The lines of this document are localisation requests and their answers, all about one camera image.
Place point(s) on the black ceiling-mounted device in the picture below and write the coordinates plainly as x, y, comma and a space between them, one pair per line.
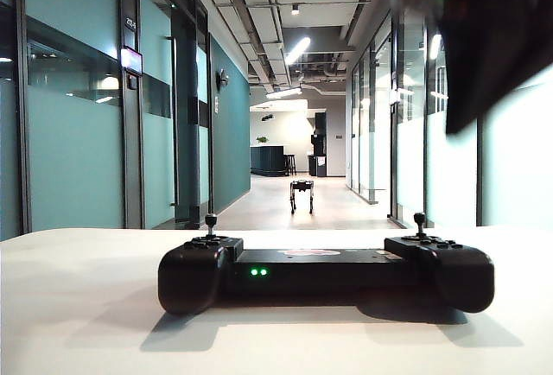
267, 117

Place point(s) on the lit door display panel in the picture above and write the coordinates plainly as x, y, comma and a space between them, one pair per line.
131, 61

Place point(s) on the black remote control with joysticks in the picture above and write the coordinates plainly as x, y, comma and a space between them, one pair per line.
302, 273

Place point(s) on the small ceiling spotlight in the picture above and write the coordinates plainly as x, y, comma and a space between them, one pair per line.
295, 9

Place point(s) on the small white wall sign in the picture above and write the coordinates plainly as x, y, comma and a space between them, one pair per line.
217, 104

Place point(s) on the dark wooden bar stool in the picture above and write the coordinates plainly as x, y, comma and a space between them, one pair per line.
290, 163

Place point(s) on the dark bar counter white top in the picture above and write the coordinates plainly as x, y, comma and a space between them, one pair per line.
265, 161

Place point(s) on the black quadruped robot dog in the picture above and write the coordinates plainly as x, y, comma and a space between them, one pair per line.
301, 186

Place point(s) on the black door card reader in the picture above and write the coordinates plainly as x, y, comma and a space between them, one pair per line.
131, 83

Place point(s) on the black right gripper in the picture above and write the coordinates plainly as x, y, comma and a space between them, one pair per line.
497, 38

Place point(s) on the green potted plant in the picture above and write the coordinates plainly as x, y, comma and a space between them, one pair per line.
262, 139

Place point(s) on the long linear ceiling light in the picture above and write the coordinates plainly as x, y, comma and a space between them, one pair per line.
283, 93
297, 50

